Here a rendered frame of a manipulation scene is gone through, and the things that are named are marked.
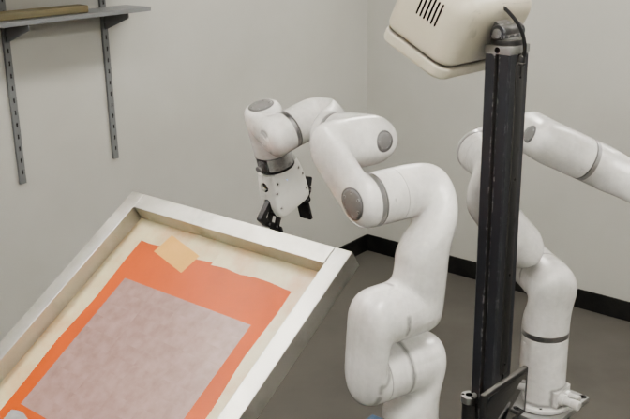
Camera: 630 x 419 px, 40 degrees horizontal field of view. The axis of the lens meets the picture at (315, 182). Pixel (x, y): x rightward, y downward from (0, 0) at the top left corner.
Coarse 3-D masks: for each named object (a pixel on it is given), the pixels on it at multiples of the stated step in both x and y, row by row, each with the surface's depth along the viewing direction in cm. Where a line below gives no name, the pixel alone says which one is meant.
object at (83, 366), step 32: (128, 256) 175; (128, 288) 168; (160, 288) 165; (192, 288) 162; (96, 320) 165; (128, 320) 162; (160, 320) 159; (64, 352) 162; (96, 352) 159; (128, 352) 156; (32, 384) 159; (64, 384) 156; (96, 384) 153; (0, 416) 156; (32, 416) 153; (64, 416) 151
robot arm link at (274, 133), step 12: (252, 108) 167; (264, 108) 166; (276, 108) 166; (252, 120) 165; (264, 120) 161; (276, 120) 160; (288, 120) 160; (252, 132) 166; (264, 132) 160; (276, 132) 159; (288, 132) 159; (300, 132) 161; (252, 144) 170; (264, 144) 161; (276, 144) 159; (288, 144) 160; (300, 144) 163; (264, 156) 169; (276, 156) 162
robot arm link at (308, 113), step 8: (296, 104) 164; (304, 104) 163; (312, 104) 163; (320, 104) 162; (328, 104) 159; (336, 104) 156; (288, 112) 161; (296, 112) 161; (304, 112) 162; (312, 112) 162; (320, 112) 151; (328, 112) 149; (296, 120) 161; (304, 120) 161; (312, 120) 162; (320, 120) 148; (304, 128) 161; (312, 128) 149; (304, 136) 162
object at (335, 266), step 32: (128, 224) 180; (192, 224) 169; (224, 224) 166; (96, 256) 175; (288, 256) 155; (320, 256) 151; (352, 256) 149; (64, 288) 170; (320, 288) 146; (32, 320) 166; (288, 320) 143; (320, 320) 145; (0, 352) 163; (288, 352) 139; (256, 384) 136; (224, 416) 134; (256, 416) 136
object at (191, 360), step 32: (224, 288) 159; (256, 288) 156; (192, 320) 156; (224, 320) 153; (256, 320) 150; (160, 352) 153; (192, 352) 150; (224, 352) 148; (128, 384) 150; (160, 384) 148; (192, 384) 145; (224, 384) 143; (96, 416) 148; (128, 416) 145; (160, 416) 143; (192, 416) 141
